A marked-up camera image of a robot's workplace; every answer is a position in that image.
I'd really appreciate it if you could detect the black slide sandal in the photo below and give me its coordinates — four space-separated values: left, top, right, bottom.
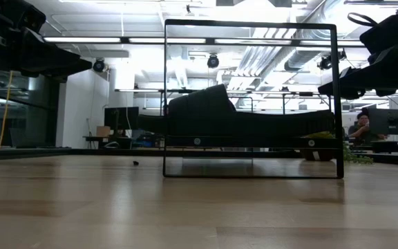
137 83 336 138

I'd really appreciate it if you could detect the wooden shelf with black frames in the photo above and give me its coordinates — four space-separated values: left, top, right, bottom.
162 19 345 180

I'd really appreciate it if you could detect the long ceiling light strip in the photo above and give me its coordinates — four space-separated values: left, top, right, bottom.
129 37 207 44
43 37 122 44
214 38 294 46
298 40 366 47

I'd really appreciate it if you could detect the person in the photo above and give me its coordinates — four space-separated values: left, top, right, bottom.
347 109 388 146

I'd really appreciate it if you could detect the black computer monitor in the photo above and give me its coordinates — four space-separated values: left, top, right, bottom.
368 108 398 136
104 106 140 131

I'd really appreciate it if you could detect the potted succulent in black pot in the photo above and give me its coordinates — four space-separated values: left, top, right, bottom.
302 130 375 165

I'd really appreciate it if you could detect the cardboard box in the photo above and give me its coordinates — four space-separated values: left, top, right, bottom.
96 125 112 138

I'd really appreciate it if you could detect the dark office desk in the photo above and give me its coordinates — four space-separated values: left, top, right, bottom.
83 135 135 150

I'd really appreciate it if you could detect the right gripper camera cable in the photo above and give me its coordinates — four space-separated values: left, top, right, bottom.
346 12 378 28

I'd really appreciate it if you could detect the yellow cable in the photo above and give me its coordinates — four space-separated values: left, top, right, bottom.
0 71 14 149

